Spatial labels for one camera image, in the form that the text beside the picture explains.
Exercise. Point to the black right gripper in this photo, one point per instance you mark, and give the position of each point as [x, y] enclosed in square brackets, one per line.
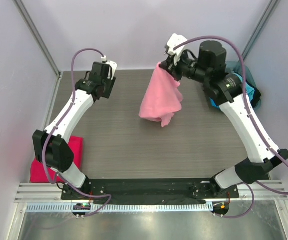
[171, 67]

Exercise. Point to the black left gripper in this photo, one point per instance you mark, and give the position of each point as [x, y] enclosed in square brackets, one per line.
[109, 88]

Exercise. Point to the light pink t shirt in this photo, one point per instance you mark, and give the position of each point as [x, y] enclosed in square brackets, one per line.
[162, 98]

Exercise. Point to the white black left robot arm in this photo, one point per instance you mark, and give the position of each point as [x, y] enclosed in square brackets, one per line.
[51, 146]

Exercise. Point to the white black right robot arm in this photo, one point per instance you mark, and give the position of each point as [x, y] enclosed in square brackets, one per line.
[225, 89]

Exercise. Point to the teal plastic basket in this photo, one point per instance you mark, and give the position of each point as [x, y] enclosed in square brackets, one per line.
[235, 67]

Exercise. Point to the blue t shirt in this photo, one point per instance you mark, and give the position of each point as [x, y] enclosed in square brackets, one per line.
[213, 104]

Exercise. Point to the cyan t shirt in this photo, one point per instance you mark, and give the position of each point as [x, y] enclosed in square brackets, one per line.
[250, 90]

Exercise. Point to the black t shirt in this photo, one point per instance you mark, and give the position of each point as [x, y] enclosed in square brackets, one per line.
[256, 98]

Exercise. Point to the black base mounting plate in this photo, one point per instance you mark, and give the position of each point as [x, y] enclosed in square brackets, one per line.
[157, 191]

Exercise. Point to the magenta folded t shirt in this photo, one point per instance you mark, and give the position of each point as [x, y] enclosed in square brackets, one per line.
[37, 172]

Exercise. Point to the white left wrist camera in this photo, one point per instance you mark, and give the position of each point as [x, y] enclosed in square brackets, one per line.
[113, 66]

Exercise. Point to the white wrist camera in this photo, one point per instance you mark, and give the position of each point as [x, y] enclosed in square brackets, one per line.
[175, 47]
[113, 66]

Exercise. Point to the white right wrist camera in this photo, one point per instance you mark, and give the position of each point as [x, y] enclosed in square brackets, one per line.
[175, 47]

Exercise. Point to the right aluminium corner post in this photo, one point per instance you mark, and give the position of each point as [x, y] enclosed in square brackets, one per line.
[260, 26]

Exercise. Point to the aluminium corner post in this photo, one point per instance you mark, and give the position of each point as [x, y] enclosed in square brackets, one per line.
[260, 26]
[36, 35]

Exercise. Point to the left aluminium corner post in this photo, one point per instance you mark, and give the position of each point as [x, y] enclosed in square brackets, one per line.
[36, 35]

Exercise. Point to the aluminium frame rail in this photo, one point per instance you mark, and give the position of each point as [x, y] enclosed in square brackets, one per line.
[48, 193]

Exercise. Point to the slotted white cable duct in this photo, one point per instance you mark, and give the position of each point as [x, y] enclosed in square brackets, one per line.
[88, 208]

